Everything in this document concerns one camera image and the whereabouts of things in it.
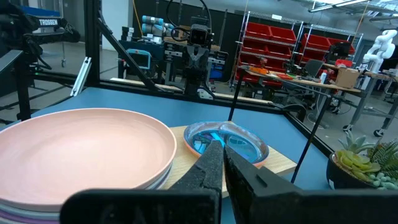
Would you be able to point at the large salmon pink plate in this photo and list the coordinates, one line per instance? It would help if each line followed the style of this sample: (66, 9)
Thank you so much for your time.
(87, 152)

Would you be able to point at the large purple plate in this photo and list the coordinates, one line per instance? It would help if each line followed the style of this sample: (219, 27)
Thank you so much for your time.
(25, 218)

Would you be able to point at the potted succulent in dark pot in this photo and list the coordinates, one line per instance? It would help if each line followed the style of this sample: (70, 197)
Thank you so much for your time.
(354, 165)

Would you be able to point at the rack with red bins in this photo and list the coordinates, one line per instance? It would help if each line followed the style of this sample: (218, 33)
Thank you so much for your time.
(314, 42)
(267, 32)

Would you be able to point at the white aluminium profile strip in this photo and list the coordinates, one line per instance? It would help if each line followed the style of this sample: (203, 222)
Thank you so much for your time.
(81, 76)

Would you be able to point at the brown cardboard box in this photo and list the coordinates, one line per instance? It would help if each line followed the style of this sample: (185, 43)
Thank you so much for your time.
(346, 77)

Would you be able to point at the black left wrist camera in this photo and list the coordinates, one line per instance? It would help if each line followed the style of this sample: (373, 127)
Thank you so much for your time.
(199, 35)

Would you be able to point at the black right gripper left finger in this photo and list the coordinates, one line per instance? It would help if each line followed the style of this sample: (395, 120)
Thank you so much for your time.
(199, 202)

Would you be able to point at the small clear teal plate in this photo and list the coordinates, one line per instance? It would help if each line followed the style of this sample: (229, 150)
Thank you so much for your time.
(242, 140)

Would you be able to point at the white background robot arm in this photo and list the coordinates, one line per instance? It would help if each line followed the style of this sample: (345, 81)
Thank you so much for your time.
(382, 46)

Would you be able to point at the wooden workbench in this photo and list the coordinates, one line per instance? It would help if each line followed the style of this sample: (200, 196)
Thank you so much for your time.
(311, 83)

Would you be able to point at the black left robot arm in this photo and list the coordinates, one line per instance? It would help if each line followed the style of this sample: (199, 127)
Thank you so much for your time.
(194, 88)

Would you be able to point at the teal framed teach pendant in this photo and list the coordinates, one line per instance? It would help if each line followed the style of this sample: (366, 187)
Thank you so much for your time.
(138, 59)

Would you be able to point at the black background robot arm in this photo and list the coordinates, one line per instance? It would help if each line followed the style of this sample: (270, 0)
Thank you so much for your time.
(49, 31)

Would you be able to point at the bright ceiling lamp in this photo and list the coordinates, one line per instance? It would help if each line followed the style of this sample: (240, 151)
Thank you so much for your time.
(339, 4)

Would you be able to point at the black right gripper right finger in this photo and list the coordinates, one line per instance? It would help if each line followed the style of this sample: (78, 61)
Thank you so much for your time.
(264, 202)

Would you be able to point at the grey blue background robot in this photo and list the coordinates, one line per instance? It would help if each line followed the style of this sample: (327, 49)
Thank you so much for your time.
(152, 28)

